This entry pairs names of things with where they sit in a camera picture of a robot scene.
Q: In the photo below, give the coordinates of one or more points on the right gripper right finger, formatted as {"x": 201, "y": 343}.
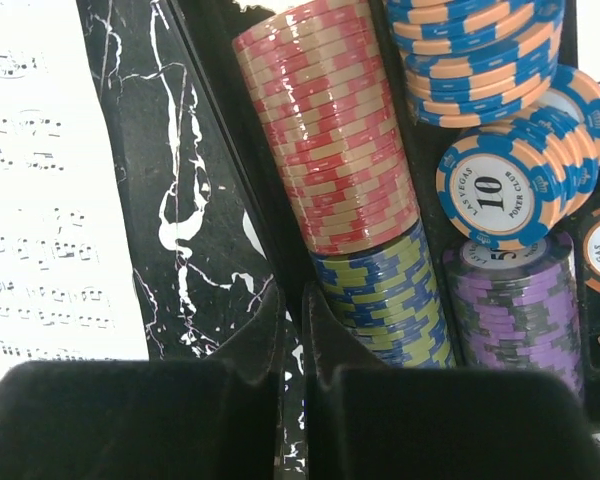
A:
{"x": 368, "y": 420}

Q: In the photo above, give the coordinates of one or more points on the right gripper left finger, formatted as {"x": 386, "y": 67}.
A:
{"x": 216, "y": 418}

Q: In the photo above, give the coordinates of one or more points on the sheet music page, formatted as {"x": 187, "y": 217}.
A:
{"x": 66, "y": 277}

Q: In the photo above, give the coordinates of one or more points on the black poker chip case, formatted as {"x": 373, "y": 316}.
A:
{"x": 315, "y": 77}

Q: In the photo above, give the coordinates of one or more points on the green chip row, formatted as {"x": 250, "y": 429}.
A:
{"x": 388, "y": 298}

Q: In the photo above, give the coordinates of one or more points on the purple chip row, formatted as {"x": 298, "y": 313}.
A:
{"x": 518, "y": 309}

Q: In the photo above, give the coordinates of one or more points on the single blue poker chip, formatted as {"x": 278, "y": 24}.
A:
{"x": 498, "y": 189}

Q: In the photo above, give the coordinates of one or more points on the red white chip row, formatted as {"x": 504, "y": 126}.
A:
{"x": 316, "y": 78}

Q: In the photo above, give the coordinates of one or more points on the blue white chip row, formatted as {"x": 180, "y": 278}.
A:
{"x": 492, "y": 81}

